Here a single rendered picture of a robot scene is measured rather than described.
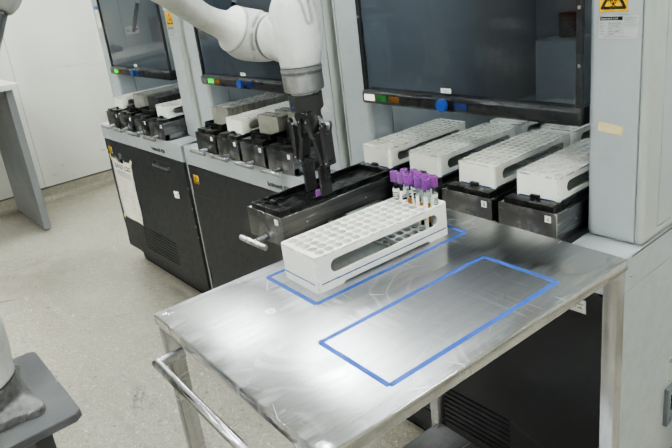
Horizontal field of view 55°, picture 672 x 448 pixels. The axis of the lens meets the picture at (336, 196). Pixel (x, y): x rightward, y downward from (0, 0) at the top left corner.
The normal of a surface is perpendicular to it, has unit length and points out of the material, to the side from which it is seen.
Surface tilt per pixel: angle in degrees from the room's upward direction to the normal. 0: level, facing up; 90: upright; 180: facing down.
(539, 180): 90
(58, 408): 0
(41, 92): 90
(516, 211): 90
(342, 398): 0
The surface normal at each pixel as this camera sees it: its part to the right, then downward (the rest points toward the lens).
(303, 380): -0.11, -0.94
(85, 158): 0.64, 0.18
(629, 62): -0.76, 0.30
